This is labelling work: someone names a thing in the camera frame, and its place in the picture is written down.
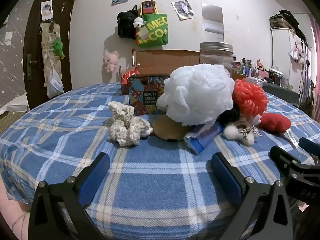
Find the row of cosmetic bottles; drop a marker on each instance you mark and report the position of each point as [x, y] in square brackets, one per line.
[260, 70]

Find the green tote bag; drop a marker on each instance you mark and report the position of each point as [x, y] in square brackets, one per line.
[152, 30]

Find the door photo paper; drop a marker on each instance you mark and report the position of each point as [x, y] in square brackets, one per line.
[46, 10]

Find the cardboard box red inside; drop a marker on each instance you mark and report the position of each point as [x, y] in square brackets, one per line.
[165, 62]

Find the floral tin box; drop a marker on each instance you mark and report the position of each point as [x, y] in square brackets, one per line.
[145, 87]

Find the wall mirror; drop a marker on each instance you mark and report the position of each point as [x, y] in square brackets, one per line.
[212, 22]

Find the red framed card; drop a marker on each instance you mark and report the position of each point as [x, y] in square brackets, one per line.
[148, 7]

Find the wall photo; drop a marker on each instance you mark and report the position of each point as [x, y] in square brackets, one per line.
[183, 8]

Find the black backpack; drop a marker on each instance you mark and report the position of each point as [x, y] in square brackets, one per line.
[125, 25]

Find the white plush bear checkered bow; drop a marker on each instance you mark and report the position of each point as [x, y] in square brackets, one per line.
[237, 132]

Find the pink printed clothing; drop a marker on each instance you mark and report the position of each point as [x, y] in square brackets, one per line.
[12, 217]

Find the pink plush pig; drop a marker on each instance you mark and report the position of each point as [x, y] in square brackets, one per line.
[111, 60]

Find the white plastic bag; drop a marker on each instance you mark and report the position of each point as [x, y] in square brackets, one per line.
[53, 85]

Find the clear hanging organizer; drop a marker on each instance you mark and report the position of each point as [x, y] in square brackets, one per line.
[48, 62]

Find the red plush pillow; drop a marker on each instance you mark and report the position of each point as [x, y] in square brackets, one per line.
[275, 122]

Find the green plush toy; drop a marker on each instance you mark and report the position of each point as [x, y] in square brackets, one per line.
[58, 46]

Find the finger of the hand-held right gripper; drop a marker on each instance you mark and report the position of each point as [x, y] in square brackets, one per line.
[282, 157]
[310, 145]

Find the wall switch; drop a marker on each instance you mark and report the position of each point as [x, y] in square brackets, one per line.
[8, 36]

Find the white wardrobe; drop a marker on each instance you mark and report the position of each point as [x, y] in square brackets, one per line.
[280, 55]

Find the white bath pouf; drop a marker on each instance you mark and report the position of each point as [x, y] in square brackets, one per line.
[197, 92]

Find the dark suitcase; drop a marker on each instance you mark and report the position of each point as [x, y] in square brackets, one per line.
[282, 20]

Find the tall jar metal lid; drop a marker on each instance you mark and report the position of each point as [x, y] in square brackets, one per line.
[215, 55]

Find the black scrunchie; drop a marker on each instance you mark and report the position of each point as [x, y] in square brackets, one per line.
[228, 116]

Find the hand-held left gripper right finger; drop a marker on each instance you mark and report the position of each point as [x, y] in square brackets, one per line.
[225, 175]

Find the desk with dark cloth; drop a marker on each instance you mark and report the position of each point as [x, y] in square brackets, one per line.
[275, 92]

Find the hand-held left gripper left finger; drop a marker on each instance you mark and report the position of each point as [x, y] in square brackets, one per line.
[96, 177]

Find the dark wooden door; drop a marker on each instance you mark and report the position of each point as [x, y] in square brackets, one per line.
[67, 67]

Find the red bath pouf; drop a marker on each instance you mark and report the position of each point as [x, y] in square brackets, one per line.
[250, 97]

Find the blue plaid tablecloth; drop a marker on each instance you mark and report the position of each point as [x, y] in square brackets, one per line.
[150, 180]

